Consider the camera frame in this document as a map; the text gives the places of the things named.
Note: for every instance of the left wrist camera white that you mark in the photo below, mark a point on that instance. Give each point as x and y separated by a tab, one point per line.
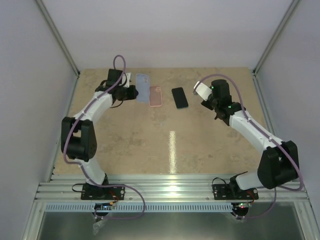
126	79

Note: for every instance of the left controller board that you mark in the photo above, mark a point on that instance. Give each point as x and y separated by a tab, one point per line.
107	206

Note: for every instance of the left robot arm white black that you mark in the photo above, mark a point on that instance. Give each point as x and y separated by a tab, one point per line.
78	138

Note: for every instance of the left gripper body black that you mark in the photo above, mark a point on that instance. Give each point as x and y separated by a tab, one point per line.
124	96

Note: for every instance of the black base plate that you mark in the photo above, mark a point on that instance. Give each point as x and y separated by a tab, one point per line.
92	192
226	192

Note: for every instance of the left aluminium corner post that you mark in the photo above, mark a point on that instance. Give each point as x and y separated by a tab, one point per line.
57	36

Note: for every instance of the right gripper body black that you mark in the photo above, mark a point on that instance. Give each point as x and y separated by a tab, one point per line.
214	104

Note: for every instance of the black smartphone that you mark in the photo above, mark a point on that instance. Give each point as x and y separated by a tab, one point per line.
179	98

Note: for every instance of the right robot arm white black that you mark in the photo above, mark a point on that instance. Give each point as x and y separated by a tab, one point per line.
279	161

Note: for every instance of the grey slotted cable duct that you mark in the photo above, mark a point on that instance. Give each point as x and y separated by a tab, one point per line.
153	207

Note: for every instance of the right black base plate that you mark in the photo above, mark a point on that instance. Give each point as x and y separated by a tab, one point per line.
226	192

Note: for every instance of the right aluminium corner post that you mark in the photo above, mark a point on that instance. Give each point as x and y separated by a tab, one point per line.
276	35

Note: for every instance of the controller board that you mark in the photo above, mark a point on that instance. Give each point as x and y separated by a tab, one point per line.
107	206
242	205

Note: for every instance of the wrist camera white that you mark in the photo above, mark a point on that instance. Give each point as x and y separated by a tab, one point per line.
202	90
126	79

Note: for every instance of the right controller board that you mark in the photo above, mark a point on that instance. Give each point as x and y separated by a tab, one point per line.
242	205

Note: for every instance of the aluminium rail frame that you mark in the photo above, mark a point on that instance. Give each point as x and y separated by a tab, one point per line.
170	155

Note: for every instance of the lilac phone case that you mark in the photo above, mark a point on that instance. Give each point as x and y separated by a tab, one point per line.
143	88

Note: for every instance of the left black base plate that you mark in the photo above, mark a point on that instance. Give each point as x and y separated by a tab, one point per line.
92	192

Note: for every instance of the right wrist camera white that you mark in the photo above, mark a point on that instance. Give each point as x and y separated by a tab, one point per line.
202	90

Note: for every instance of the aluminium corner post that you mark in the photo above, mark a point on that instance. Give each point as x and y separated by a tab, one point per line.
57	36
276	35

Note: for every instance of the pink phone case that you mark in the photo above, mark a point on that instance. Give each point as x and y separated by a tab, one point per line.
155	96

